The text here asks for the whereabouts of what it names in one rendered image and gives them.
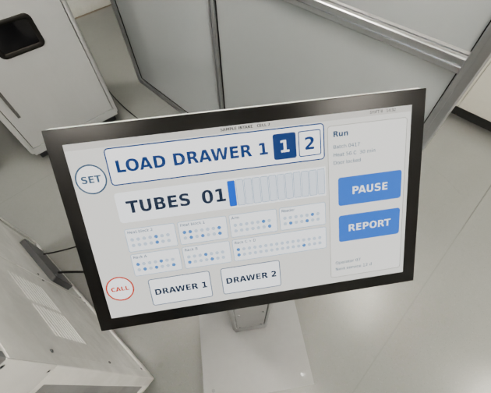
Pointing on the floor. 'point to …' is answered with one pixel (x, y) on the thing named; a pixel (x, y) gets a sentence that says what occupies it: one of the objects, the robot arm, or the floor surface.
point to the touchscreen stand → (254, 350)
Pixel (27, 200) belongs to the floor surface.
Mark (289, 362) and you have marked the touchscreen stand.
